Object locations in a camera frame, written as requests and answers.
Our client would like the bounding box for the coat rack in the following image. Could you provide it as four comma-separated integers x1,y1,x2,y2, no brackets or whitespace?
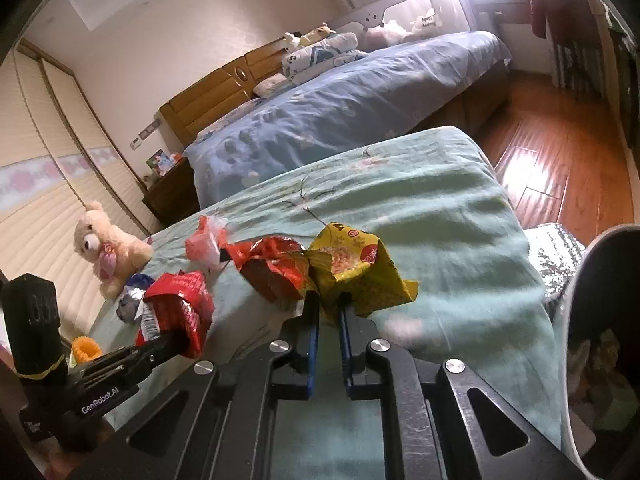
552,35,601,96

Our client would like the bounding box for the wall switch panel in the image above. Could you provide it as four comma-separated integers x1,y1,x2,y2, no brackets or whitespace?
130,119,161,150

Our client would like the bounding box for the silver foil mat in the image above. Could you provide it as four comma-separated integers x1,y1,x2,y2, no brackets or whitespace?
525,222,586,306

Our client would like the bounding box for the red snack wrapper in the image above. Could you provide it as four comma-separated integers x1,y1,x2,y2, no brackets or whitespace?
222,236,321,306

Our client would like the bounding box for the desk under window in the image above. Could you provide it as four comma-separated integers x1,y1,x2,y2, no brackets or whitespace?
470,0,536,26

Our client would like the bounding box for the teal floral tablecloth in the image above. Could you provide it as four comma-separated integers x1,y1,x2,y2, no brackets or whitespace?
85,126,563,448

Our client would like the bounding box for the wooden nightstand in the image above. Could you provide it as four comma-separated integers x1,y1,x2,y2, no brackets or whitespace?
142,156,201,233

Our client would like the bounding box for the pink plush toy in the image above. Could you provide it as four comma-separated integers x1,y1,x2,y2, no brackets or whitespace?
362,19,416,51

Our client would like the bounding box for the wooden headboard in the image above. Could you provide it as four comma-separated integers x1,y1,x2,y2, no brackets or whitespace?
159,35,296,147

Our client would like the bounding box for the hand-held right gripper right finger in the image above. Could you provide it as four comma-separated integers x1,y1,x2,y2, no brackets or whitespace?
340,292,586,480

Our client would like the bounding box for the black bin with white rim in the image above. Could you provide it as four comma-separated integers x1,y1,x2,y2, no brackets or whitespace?
554,225,640,480

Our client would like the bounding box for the bed with blue sheet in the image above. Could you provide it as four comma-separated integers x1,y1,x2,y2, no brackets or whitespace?
184,30,513,211

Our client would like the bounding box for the yellow snack wrapper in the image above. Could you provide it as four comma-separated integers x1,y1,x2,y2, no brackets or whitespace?
306,222,420,318

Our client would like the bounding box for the dark red coat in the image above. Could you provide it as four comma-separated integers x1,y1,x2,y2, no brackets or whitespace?
530,0,591,41

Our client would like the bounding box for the black cabinet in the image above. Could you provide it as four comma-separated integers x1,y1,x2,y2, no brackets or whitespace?
607,10,640,161

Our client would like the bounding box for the printed pillow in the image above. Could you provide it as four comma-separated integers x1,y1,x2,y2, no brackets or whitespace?
252,74,291,98

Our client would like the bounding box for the cream teddy bear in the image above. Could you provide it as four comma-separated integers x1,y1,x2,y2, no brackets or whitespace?
74,201,155,301

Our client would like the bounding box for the photo frame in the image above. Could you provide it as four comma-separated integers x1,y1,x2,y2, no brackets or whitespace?
146,149,173,176

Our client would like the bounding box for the cream plush toy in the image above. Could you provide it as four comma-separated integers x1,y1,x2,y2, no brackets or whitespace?
300,22,337,43

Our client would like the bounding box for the white sliding wardrobe door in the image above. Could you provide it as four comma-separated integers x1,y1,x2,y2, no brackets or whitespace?
0,40,166,341

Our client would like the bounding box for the red carton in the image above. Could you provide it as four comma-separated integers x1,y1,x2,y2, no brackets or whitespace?
141,270,216,359

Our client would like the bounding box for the blue snack wrapper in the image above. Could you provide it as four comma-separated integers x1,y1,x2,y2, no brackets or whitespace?
116,274,156,322

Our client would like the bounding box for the yellow toy corn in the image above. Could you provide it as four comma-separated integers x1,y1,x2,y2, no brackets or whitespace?
70,336,103,365

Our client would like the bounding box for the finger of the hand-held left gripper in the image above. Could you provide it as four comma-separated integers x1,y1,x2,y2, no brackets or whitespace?
85,342,191,386
67,332,176,373

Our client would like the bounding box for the red and white plastic bag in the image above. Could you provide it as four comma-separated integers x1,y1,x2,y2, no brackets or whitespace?
185,215,236,273

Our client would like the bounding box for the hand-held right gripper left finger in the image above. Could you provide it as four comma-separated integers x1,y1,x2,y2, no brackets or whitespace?
75,292,321,480

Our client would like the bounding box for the grey bed guard rail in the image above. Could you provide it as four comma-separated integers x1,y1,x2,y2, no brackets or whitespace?
327,0,473,53

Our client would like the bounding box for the folded blue white quilt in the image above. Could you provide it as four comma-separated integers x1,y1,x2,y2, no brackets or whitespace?
281,32,368,86

